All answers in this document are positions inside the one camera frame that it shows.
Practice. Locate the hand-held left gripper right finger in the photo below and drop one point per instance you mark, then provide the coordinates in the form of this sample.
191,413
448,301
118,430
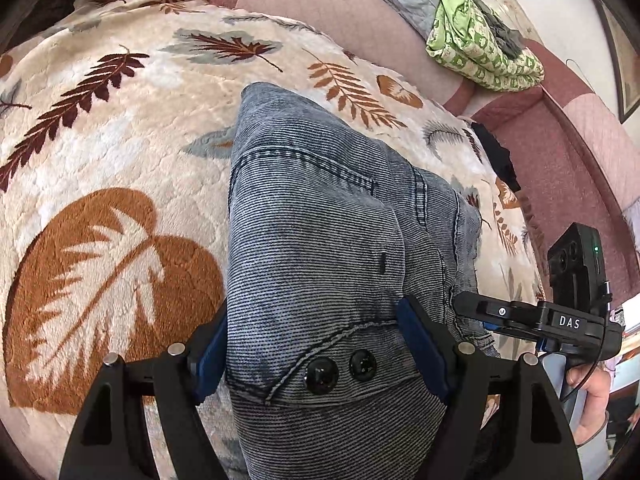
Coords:
420,345

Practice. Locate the dark grey cloth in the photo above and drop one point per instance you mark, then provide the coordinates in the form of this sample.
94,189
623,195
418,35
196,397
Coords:
500,30

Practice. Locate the cream leaf-print blanket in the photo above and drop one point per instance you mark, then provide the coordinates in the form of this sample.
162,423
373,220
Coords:
125,125

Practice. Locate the blue-grey denim pants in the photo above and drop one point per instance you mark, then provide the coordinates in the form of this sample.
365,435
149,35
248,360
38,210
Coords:
310,240

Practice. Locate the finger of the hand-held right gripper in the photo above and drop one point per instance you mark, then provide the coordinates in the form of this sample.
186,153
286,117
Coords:
500,310

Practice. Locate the black cloth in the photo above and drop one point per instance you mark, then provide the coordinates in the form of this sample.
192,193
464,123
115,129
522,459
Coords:
500,160

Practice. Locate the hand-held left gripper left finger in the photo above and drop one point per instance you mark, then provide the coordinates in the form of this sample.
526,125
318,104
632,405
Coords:
210,360

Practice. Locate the green patterned cloth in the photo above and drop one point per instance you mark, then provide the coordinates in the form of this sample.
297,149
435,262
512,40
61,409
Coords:
465,55

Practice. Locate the framed wall picture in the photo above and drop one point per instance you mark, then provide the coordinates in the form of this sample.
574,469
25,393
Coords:
625,60

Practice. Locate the person's right hand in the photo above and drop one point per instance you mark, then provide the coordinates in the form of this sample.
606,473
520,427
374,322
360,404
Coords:
595,395

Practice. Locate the pink sofa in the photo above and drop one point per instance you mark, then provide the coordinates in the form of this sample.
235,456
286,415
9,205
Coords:
325,5

